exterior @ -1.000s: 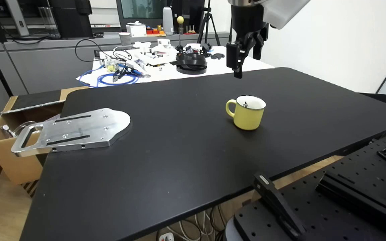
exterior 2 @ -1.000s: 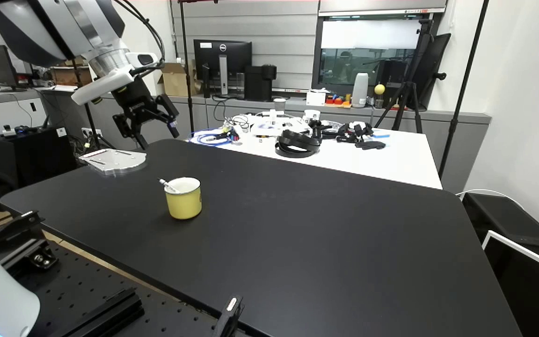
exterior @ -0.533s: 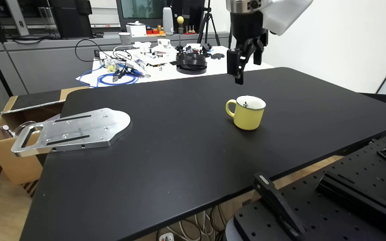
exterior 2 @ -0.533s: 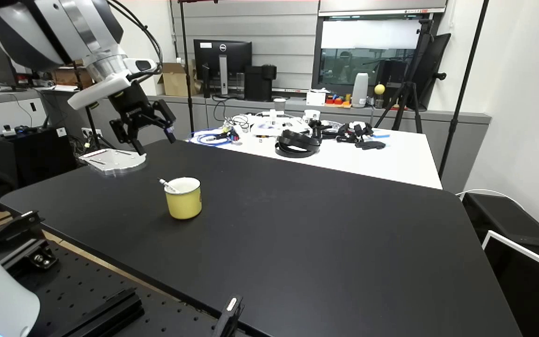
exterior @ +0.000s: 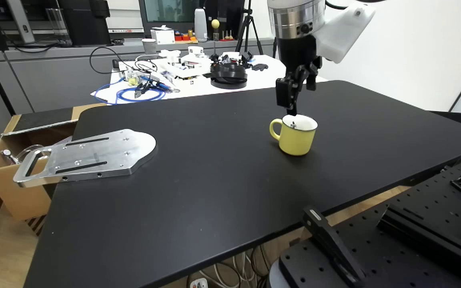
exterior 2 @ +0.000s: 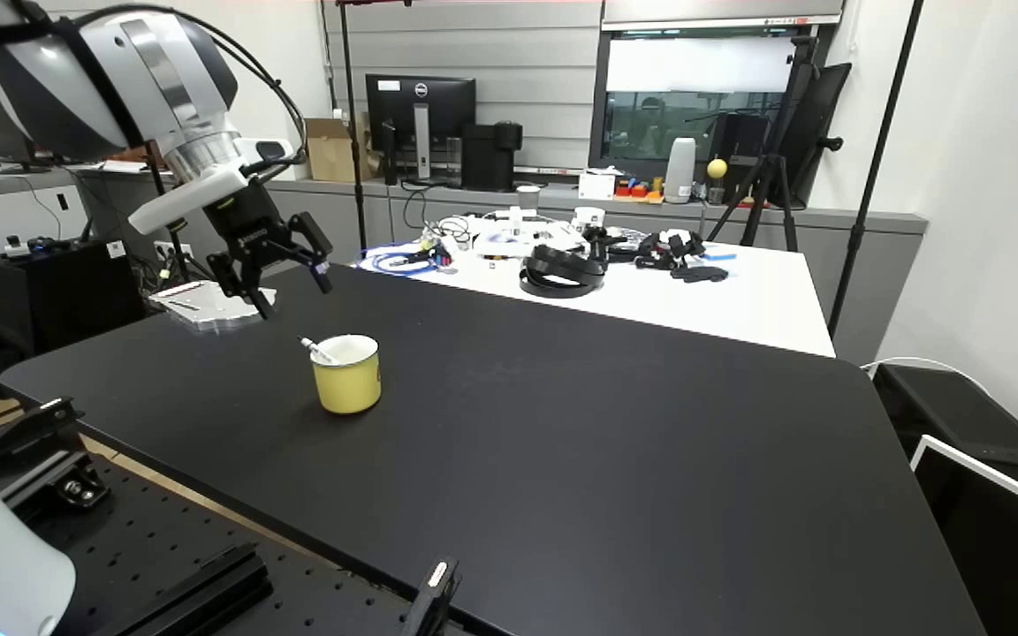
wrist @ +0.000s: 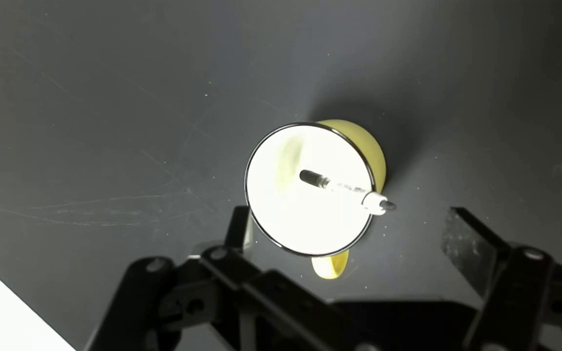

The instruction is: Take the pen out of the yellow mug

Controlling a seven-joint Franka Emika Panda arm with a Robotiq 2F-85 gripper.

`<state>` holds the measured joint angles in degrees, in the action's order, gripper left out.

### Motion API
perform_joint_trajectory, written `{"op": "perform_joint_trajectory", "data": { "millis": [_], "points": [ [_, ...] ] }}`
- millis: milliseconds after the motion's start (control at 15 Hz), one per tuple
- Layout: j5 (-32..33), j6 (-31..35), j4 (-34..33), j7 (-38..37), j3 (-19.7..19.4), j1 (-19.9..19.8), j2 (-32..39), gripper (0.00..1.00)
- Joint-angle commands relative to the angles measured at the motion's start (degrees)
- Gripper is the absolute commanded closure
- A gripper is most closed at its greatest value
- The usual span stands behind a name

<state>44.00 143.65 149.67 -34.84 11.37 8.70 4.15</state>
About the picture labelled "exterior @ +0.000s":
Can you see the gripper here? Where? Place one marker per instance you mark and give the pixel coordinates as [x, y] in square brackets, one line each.
[296, 50]

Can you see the yellow mug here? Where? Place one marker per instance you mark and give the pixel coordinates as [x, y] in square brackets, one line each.
[296, 142]

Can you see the white table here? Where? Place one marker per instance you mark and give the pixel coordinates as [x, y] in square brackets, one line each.
[262, 78]

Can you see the black glove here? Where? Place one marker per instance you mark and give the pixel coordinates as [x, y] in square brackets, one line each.
[260, 66]

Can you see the black round part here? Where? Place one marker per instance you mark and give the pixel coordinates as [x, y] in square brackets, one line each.
[229, 76]

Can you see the yellow ball on stand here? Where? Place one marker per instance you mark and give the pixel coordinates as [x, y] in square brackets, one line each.
[215, 24]

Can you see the white bottle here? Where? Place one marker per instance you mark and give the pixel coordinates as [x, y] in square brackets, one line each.
[200, 26]

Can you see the white tissue box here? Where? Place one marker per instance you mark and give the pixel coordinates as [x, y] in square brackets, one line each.
[162, 36]

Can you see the monitor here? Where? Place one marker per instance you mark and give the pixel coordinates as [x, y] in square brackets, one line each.
[170, 10]

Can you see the paper cup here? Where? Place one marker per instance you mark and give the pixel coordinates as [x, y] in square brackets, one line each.
[149, 46]

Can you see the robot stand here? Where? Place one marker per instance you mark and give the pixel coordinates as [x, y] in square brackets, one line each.
[414, 240]

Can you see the silver metal plate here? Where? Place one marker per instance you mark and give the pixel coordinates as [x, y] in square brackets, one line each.
[94, 158]

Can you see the white power strip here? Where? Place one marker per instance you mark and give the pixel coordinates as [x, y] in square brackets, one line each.
[199, 284]

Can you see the grey cabinet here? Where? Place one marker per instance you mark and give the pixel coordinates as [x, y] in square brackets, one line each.
[54, 76]

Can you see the cardboard box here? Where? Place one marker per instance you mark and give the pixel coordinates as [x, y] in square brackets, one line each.
[10, 188]

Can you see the black clamp bracket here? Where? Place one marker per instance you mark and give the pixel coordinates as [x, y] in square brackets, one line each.
[330, 240]

